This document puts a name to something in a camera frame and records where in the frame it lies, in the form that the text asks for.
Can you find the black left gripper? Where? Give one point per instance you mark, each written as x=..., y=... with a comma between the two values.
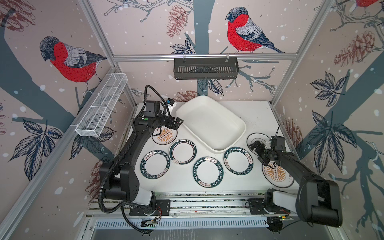
x=170, y=124

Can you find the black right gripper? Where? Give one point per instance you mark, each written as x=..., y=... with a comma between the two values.
x=259, y=149

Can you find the small white emblem plate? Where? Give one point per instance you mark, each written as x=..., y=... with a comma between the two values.
x=263, y=141

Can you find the green rim plate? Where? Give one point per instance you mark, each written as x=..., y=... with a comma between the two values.
x=238, y=161
x=208, y=172
x=155, y=164
x=182, y=152

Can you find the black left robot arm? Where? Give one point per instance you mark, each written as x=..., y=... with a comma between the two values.
x=120, y=185

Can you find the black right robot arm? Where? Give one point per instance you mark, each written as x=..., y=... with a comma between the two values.
x=318, y=201

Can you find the white plastic bin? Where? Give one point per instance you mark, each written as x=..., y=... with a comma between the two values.
x=211, y=123

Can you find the green rim plate front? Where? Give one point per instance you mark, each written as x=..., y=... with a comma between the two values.
x=208, y=172

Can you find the horizontal aluminium crossbar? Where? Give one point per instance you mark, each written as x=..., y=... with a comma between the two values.
x=245, y=57

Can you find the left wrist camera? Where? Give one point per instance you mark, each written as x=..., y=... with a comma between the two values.
x=170, y=102

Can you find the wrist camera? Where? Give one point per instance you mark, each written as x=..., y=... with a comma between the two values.
x=278, y=143
x=170, y=102

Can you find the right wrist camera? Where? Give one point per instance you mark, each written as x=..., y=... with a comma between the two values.
x=278, y=143

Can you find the black hanging wire basket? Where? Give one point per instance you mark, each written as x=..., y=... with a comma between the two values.
x=206, y=69

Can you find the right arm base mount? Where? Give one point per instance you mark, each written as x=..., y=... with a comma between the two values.
x=258, y=207

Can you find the aluminium rail base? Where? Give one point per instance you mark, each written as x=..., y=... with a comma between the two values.
x=217, y=205

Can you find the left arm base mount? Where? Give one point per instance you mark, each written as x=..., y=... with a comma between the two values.
x=157, y=208

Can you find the white mesh wall shelf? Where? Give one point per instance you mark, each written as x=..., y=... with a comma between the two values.
x=98, y=114

